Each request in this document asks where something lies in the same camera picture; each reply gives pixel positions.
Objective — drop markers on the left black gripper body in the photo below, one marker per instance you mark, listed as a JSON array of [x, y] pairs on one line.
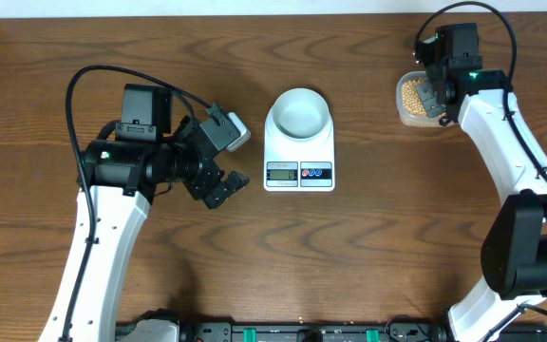
[[181, 161]]

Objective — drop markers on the clear plastic container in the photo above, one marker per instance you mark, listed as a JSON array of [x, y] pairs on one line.
[[404, 116]]

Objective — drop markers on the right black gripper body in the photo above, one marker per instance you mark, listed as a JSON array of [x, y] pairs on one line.
[[426, 92]]

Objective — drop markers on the white digital kitchen scale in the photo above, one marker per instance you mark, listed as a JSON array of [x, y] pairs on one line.
[[292, 165]]

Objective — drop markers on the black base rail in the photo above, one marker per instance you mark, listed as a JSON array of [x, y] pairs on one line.
[[226, 332]]

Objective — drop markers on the soybeans in container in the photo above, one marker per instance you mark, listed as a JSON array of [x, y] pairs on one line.
[[412, 102]]

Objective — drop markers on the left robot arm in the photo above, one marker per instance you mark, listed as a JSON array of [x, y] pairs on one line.
[[122, 170]]

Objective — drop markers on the grey round bowl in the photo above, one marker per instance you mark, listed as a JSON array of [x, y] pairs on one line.
[[301, 113]]

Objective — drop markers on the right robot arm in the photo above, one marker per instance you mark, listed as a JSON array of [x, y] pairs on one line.
[[514, 253]]

